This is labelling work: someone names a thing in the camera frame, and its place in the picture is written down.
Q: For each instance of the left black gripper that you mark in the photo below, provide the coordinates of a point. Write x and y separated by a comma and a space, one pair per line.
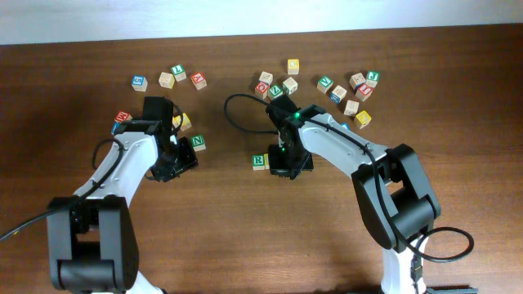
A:
189, 161

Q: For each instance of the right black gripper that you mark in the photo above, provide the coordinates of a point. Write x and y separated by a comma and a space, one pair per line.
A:
278, 165

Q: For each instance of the green R wooden block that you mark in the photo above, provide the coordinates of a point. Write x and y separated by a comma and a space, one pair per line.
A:
258, 162

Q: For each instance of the yellow S wooden block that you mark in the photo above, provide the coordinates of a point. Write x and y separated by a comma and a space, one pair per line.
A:
266, 161

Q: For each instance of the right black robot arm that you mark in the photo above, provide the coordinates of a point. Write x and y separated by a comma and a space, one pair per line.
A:
397, 203

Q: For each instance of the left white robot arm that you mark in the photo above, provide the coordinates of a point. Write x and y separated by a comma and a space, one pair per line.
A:
91, 242

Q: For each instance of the green N wooden block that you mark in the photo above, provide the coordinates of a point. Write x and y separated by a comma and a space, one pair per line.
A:
198, 143

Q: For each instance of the blue H block rear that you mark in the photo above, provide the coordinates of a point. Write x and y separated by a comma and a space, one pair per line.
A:
115, 127

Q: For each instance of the red M wooden block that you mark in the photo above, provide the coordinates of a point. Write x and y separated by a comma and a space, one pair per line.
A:
122, 116

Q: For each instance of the green Z wooden block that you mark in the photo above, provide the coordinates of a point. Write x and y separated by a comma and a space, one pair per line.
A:
275, 91

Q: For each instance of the green J side block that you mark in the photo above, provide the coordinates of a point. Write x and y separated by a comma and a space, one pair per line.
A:
290, 85

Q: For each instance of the red Q wooden block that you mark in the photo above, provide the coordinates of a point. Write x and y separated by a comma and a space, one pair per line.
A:
261, 90

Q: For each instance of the plain wooden block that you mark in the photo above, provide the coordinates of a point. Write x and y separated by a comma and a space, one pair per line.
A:
166, 80

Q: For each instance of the plain butterfly block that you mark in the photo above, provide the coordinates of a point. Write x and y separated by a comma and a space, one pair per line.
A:
351, 108

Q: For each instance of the blue U side block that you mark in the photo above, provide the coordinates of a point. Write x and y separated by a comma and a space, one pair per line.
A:
338, 94

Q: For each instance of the green V wooden block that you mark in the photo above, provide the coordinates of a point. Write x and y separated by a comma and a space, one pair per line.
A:
324, 83

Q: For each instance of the blue 5 wooden block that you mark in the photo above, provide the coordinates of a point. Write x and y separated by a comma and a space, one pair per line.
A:
139, 83

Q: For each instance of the plain block behind Q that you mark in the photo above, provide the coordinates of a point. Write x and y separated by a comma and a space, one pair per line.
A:
266, 77

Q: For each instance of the red 7 wooden block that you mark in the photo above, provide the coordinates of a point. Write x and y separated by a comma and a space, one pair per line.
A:
198, 80

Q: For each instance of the yellow block far right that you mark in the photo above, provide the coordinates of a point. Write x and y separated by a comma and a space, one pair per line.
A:
362, 119

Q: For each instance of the green L wooden block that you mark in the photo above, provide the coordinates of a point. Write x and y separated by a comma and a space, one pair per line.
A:
179, 73

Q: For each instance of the yellow far wooden block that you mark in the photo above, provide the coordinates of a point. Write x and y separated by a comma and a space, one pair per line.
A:
293, 66

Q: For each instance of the red I wooden block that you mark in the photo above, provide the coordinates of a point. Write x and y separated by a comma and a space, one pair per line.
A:
363, 92

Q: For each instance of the plain block blue side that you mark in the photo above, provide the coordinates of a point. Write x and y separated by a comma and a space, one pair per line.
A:
356, 80

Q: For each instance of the green J top block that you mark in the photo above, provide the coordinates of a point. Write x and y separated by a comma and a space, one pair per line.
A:
372, 78

